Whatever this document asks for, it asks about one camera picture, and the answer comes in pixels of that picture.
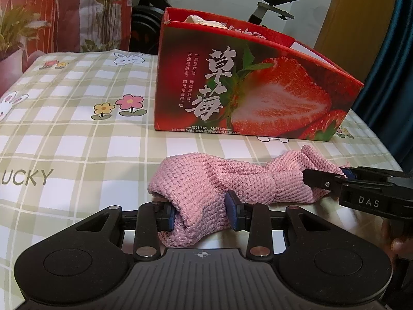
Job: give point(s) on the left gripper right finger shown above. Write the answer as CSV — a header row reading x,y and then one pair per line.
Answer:
x,y
254,219

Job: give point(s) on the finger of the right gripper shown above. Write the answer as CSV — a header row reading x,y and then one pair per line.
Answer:
x,y
372,174
324,180

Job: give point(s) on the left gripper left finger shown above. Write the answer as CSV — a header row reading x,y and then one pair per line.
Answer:
x,y
152,218

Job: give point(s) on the pink knitted cloth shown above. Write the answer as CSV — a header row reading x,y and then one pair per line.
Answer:
x,y
196,184

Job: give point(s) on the cream knitted cloth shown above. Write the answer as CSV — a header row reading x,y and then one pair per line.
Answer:
x,y
197,20

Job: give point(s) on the person right hand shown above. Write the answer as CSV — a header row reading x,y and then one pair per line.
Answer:
x,y
401,246

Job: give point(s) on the teal curtain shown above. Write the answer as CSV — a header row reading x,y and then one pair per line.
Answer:
x,y
385,103

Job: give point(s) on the green checkered tablecloth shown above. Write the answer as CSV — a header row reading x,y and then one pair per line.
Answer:
x,y
78,135

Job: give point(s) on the wooden door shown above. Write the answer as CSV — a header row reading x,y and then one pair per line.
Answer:
x,y
353,32

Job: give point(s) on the red strawberry cardboard box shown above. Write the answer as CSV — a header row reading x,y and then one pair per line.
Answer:
x,y
247,80

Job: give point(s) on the black exercise bike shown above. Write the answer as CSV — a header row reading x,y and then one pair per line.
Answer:
x,y
200,6

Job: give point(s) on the pink printed backdrop cloth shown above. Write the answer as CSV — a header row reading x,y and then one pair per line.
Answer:
x,y
31,28

